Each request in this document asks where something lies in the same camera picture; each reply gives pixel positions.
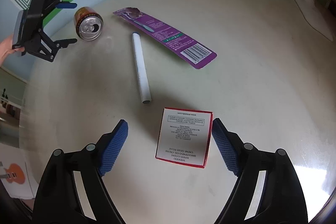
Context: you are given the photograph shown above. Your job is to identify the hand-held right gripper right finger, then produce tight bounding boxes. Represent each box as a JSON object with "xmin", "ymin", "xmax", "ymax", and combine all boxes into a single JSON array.
[{"xmin": 211, "ymin": 118, "xmax": 308, "ymax": 224}]

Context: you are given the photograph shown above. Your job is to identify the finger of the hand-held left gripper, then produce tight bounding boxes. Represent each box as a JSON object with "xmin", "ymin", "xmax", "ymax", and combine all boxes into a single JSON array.
[
  {"xmin": 25, "ymin": 30, "xmax": 78, "ymax": 63},
  {"xmin": 45, "ymin": 0, "xmax": 77, "ymax": 14}
]

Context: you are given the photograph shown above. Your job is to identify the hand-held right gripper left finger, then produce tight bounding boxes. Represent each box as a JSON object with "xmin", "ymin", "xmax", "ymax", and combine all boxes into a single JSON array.
[{"xmin": 32, "ymin": 119, "xmax": 129, "ymax": 224}]

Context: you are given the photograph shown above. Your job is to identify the red drink can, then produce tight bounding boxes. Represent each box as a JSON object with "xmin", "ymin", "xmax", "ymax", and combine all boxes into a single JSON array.
[{"xmin": 74, "ymin": 7, "xmax": 104, "ymax": 41}]

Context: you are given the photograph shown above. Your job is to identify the red and white small box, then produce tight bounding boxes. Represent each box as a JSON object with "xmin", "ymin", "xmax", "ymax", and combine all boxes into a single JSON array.
[{"xmin": 155, "ymin": 107, "xmax": 214, "ymax": 168}]

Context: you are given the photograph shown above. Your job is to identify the person's left hand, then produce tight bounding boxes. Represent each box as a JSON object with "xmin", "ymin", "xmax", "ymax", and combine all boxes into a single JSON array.
[{"xmin": 0, "ymin": 34, "xmax": 25, "ymax": 65}]

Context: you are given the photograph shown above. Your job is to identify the white tube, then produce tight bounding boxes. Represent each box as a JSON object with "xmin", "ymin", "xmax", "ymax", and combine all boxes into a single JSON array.
[{"xmin": 131, "ymin": 33, "xmax": 152, "ymax": 104}]

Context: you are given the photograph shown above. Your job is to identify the guitar picture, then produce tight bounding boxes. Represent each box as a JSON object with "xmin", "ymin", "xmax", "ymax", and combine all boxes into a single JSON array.
[{"xmin": 0, "ymin": 154, "xmax": 36, "ymax": 199}]

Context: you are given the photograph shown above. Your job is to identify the purple toothbrush package card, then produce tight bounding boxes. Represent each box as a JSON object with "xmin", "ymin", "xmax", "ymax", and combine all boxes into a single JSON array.
[{"xmin": 113, "ymin": 7, "xmax": 217, "ymax": 70}]

